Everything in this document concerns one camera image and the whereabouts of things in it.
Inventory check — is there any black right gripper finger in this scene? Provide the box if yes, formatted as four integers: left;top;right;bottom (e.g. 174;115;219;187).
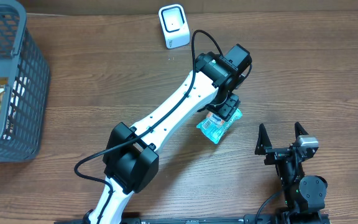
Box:
295;122;308;138
255;123;273;155

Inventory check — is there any teal tissue pack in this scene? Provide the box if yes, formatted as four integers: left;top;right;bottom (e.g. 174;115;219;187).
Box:
196;109;242;144

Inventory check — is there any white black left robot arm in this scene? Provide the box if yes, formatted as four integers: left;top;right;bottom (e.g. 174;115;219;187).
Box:
83;44;252;223

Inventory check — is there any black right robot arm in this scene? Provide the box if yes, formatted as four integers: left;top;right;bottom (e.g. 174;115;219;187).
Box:
254;122;330;223

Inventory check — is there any white barcode scanner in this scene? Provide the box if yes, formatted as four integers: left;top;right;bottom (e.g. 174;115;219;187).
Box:
158;4;190;49

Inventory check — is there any grey plastic mesh basket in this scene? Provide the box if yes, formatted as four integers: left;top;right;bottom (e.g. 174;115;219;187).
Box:
0;0;51;162

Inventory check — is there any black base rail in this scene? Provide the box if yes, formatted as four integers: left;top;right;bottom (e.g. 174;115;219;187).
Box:
54;214;331;224

